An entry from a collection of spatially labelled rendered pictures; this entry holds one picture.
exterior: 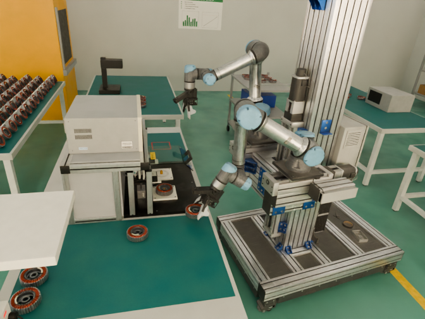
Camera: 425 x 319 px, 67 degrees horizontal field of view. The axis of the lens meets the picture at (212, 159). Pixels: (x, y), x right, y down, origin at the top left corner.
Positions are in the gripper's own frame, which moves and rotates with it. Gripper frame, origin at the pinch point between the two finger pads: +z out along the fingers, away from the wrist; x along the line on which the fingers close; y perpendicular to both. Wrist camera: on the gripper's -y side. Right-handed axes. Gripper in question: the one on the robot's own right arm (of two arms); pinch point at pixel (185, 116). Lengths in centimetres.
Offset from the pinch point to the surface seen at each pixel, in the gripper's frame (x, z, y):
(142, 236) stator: -75, 37, -45
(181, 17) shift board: 477, -35, 136
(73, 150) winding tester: -37, 2, -75
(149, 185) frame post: -55, 19, -37
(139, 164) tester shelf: -56, 5, -43
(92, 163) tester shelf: -51, 4, -66
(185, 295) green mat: -115, 40, -34
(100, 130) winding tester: -39, -9, -60
